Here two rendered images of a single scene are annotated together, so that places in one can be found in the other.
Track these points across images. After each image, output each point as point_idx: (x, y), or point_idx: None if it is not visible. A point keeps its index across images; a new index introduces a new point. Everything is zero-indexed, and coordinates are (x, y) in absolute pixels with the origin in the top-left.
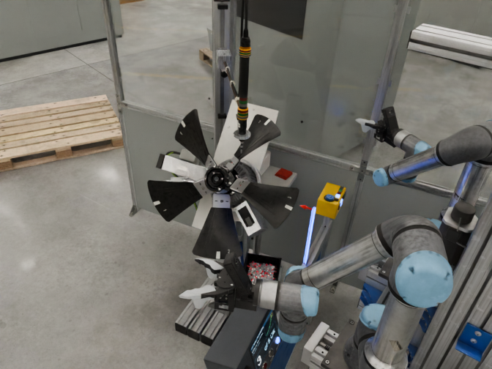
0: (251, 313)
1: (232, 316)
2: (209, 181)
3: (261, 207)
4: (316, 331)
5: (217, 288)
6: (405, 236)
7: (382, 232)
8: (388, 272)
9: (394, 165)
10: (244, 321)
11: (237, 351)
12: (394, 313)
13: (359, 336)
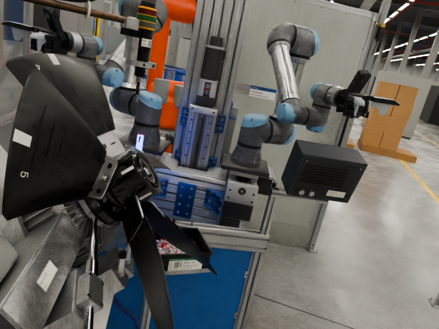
0: (316, 147)
1: (327, 155)
2: (151, 181)
3: (157, 164)
4: (239, 183)
5: (372, 96)
6: (299, 29)
7: (287, 39)
8: (158, 149)
9: (123, 57)
10: (325, 149)
11: (347, 149)
12: (302, 74)
13: (268, 132)
